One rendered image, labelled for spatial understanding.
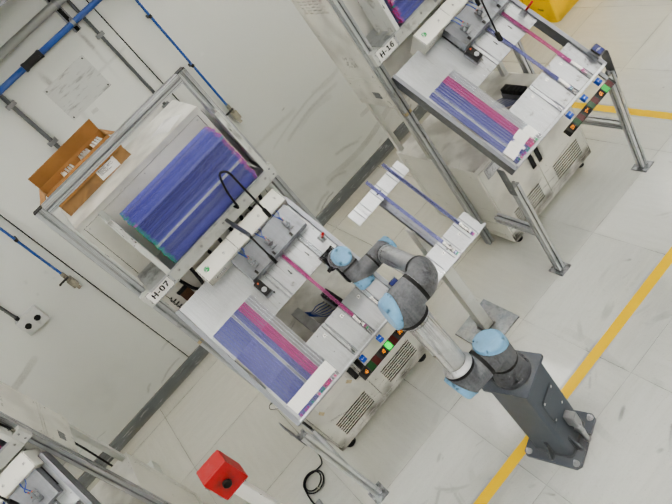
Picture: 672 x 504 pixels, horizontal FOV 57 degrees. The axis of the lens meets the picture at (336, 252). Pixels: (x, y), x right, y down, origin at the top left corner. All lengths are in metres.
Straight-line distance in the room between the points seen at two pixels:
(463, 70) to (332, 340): 1.39
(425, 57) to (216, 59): 1.56
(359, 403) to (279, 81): 2.23
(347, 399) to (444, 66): 1.67
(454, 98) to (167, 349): 2.64
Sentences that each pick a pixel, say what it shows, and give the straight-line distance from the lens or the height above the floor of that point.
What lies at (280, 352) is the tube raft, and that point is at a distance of 2.62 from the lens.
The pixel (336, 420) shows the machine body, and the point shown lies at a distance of 3.15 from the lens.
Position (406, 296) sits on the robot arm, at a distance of 1.97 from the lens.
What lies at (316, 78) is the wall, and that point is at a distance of 4.44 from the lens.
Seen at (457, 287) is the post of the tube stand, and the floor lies 0.38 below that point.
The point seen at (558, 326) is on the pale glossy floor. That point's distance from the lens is 3.17.
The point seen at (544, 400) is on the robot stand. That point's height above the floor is 0.41.
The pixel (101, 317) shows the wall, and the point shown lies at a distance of 4.26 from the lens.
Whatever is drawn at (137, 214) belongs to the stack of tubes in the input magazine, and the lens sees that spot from 2.49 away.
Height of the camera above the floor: 2.50
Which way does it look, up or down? 35 degrees down
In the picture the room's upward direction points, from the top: 42 degrees counter-clockwise
